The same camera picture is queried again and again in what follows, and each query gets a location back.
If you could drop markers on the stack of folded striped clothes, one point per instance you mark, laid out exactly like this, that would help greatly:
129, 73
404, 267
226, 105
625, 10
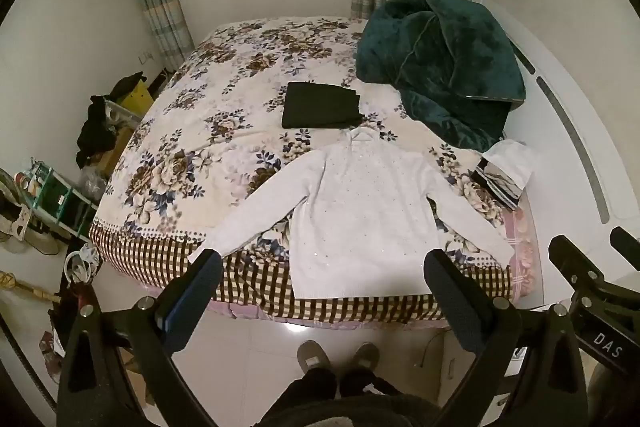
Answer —
505, 174

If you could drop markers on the person's shoe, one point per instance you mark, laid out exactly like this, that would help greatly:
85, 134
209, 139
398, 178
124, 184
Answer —
312, 357
363, 356

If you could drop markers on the black folded pants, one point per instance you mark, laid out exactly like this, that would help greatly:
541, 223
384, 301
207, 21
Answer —
320, 106

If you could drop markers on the green frame rack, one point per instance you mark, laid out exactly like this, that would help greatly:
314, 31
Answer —
60, 202

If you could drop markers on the small black cloth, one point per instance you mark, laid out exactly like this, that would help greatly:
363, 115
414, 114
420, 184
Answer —
125, 86

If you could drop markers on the bed with floral sheet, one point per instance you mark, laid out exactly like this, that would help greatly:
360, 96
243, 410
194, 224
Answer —
210, 147

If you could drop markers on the large black draped cloth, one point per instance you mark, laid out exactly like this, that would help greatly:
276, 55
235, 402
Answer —
95, 132

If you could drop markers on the person's right shoe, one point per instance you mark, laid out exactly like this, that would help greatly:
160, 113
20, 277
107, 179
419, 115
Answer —
363, 356

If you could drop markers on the yellow box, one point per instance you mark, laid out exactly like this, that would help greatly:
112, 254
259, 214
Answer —
140, 99

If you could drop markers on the white curved headboard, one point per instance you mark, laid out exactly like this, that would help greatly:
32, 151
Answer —
565, 117

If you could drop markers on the brown cardboard box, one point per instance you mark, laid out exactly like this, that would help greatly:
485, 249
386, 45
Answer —
112, 152

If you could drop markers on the clear plastic bin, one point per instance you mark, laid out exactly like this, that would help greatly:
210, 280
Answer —
122, 117

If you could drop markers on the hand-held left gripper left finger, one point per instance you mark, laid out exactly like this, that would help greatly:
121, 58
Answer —
192, 302

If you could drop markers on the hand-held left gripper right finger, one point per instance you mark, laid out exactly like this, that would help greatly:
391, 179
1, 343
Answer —
450, 294

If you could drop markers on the person's right leg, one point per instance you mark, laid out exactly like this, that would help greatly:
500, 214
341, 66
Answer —
370, 387

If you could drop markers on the white beaded sweater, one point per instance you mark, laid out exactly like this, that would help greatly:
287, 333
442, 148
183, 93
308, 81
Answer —
365, 217

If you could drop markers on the person's left shoe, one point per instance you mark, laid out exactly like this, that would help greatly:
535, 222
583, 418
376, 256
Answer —
312, 357

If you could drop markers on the white wall outlet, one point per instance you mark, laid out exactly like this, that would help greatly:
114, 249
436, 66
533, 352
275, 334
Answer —
146, 58

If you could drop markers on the wooden stick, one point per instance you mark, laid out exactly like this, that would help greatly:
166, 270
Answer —
30, 289

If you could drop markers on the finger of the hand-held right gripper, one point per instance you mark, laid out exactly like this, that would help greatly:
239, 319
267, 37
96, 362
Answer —
575, 259
627, 241

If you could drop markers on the clear plastic bag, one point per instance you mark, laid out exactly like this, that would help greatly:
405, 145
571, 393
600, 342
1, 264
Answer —
94, 184

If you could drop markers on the dark green plush blanket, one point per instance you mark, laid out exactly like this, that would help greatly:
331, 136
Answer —
440, 57

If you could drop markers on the person's leg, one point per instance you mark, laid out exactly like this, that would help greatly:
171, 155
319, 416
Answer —
307, 392
370, 387

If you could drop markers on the person's left leg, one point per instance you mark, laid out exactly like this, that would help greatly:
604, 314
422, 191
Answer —
307, 392

